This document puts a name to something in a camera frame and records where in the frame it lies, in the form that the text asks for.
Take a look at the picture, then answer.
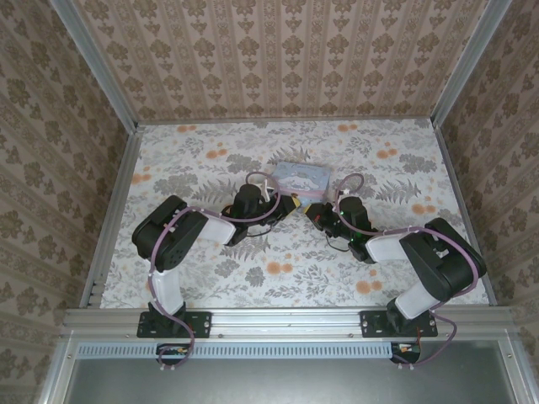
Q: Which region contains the pastel cartoon tin box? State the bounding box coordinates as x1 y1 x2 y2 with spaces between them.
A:
268 161 331 203

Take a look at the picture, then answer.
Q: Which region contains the floral table cover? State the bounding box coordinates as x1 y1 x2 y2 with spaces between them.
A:
100 120 492 308

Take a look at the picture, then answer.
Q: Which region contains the black connector board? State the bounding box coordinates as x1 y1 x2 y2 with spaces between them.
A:
390 341 423 364
156 343 191 365

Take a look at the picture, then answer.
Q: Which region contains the grey metal sheet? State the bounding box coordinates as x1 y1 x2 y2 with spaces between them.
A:
62 339 526 404

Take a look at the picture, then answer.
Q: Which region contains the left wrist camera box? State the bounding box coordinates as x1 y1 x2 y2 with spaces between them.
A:
255 178 275 201

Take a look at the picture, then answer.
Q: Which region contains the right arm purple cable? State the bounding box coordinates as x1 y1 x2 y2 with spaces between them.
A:
334 173 482 372

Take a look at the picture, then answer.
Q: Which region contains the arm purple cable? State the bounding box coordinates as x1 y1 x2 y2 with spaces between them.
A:
334 173 482 372
147 170 282 372

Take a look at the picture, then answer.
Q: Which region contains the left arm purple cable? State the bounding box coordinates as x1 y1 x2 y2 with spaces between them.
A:
147 170 282 372

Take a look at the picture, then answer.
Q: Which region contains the aluminium side rail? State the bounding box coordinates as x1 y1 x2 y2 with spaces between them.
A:
432 121 503 306
78 125 145 308

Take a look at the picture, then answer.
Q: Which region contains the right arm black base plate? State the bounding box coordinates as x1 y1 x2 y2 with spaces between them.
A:
360 310 439 339

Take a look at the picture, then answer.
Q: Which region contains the aluminium mounting rail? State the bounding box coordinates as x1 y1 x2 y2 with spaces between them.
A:
61 306 515 338

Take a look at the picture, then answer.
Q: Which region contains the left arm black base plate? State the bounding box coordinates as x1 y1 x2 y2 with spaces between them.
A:
137 310 211 339

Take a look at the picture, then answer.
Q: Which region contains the slotted white cable duct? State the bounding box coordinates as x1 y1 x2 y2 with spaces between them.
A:
77 340 423 360

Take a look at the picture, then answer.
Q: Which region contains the aluminium frame post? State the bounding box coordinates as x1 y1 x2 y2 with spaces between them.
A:
430 0 514 128
49 0 141 131

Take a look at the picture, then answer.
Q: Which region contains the aluminium outer frame bar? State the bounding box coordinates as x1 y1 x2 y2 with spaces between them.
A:
37 332 81 404
499 332 539 404

